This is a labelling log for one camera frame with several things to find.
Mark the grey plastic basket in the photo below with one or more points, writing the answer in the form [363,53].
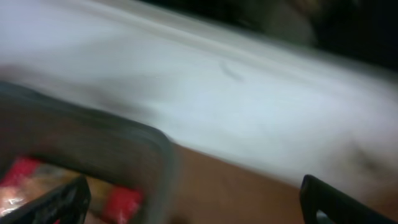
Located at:
[89,141]

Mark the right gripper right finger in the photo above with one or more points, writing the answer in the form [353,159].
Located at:
[317,196]

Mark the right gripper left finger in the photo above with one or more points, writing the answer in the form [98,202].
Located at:
[66,204]

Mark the orange cracker packet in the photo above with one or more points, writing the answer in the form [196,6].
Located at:
[29,179]

